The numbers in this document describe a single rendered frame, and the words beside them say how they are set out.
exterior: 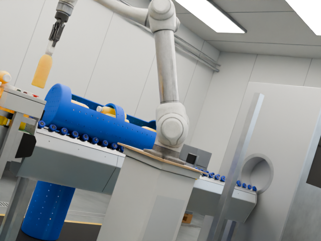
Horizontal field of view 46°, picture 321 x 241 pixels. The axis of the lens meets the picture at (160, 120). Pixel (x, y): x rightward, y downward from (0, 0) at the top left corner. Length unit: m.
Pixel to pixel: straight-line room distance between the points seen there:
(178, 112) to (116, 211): 0.65
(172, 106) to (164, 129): 0.13
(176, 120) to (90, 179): 0.96
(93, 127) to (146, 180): 0.64
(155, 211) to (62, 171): 0.75
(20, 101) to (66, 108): 0.39
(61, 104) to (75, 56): 3.90
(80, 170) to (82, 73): 3.92
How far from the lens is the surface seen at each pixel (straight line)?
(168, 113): 1.86
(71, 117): 2.39
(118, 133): 2.55
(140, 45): 6.97
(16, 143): 2.21
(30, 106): 2.08
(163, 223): 2.07
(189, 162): 3.15
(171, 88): 1.91
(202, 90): 8.28
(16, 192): 2.59
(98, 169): 2.56
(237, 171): 3.03
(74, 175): 2.53
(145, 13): 2.19
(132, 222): 2.02
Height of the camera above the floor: 1.09
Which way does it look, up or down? 3 degrees up
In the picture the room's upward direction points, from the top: 19 degrees clockwise
